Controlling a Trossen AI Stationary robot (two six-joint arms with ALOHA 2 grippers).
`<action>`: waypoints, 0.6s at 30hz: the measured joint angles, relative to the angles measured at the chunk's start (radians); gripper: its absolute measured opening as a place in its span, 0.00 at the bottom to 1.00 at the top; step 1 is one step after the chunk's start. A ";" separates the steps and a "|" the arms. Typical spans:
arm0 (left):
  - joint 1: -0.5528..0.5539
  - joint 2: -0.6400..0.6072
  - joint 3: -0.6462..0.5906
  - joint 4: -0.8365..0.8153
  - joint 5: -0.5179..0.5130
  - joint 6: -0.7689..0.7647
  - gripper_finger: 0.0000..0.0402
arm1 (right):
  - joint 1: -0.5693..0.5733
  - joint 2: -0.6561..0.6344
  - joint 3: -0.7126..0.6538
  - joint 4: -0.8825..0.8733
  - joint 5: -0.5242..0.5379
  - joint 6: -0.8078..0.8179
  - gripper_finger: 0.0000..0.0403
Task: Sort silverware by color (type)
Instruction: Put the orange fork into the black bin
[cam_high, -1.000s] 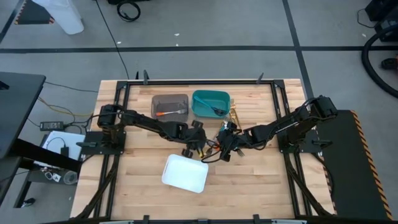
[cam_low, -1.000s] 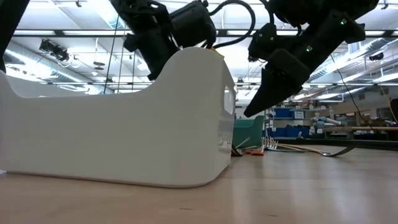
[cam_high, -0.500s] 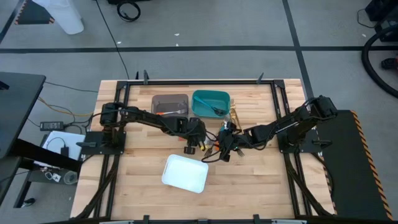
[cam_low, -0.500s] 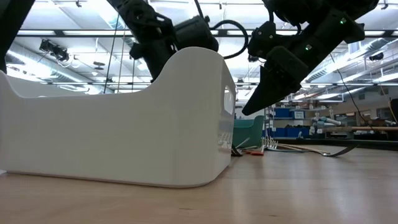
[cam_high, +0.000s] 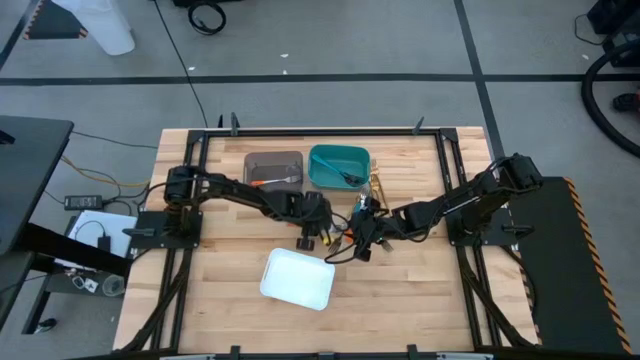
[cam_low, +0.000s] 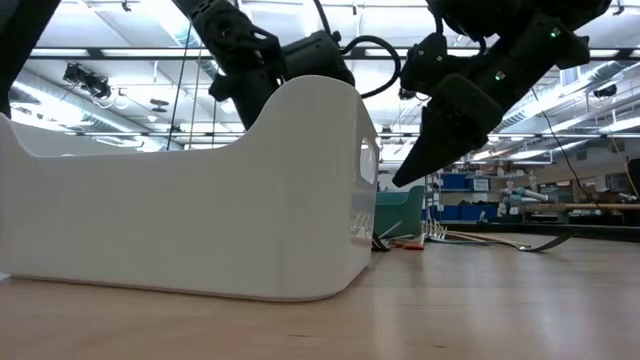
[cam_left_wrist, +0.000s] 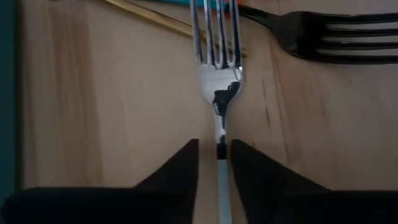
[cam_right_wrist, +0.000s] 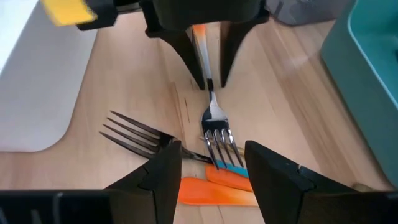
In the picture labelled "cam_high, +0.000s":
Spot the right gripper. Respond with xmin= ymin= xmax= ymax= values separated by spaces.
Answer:
xmin=349 ymin=197 xmax=397 ymax=262

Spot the teal plastic bin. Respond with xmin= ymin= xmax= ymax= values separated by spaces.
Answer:
xmin=307 ymin=144 xmax=372 ymax=192

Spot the grey plastic bin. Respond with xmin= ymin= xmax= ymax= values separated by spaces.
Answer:
xmin=242 ymin=150 xmax=305 ymax=194

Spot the white plastic bin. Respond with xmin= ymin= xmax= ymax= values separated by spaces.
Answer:
xmin=258 ymin=247 xmax=337 ymax=312

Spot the white sheet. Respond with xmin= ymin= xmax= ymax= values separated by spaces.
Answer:
xmin=67 ymin=209 xmax=139 ymax=271

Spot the large hazard-edged black mat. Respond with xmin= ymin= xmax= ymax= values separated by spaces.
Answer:
xmin=508 ymin=175 xmax=634 ymax=356

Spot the clear glass cup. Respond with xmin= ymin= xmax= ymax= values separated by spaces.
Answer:
xmin=102 ymin=273 xmax=126 ymax=298

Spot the black power adapter brick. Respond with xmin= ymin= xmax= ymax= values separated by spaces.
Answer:
xmin=63 ymin=194 xmax=104 ymax=212

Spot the white plastic bag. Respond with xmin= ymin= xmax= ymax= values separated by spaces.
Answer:
xmin=52 ymin=0 xmax=136 ymax=56

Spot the black desk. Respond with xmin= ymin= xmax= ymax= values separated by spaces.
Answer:
xmin=0 ymin=115 xmax=132 ymax=335

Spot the red black tool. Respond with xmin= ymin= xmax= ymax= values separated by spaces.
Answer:
xmin=612 ymin=89 xmax=640 ymax=114

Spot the small hazard-edged black mat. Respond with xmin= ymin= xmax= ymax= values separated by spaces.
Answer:
xmin=22 ymin=0 xmax=90 ymax=40

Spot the black equipment case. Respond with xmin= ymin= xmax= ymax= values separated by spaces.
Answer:
xmin=587 ymin=0 xmax=640 ymax=69

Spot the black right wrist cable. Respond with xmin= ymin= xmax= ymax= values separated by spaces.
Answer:
xmin=324 ymin=233 xmax=374 ymax=265

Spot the black aluminium table frame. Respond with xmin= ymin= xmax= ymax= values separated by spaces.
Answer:
xmin=113 ymin=113 xmax=540 ymax=360

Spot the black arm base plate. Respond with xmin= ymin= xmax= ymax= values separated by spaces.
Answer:
xmin=122 ymin=209 xmax=204 ymax=250
xmin=444 ymin=207 xmax=535 ymax=247

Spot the long black floor cable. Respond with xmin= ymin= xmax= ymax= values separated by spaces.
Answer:
xmin=152 ymin=0 xmax=209 ymax=129

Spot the coiled black cable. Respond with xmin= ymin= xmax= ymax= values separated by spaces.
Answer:
xmin=187 ymin=0 xmax=227 ymax=37

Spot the thin black floor cable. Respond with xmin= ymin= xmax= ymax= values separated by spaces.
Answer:
xmin=69 ymin=130 xmax=159 ymax=150

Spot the yellow floor cable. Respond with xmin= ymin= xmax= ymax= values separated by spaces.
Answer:
xmin=59 ymin=154 xmax=151 ymax=189

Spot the thick black hose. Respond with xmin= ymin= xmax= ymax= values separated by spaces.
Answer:
xmin=581 ymin=38 xmax=640 ymax=159

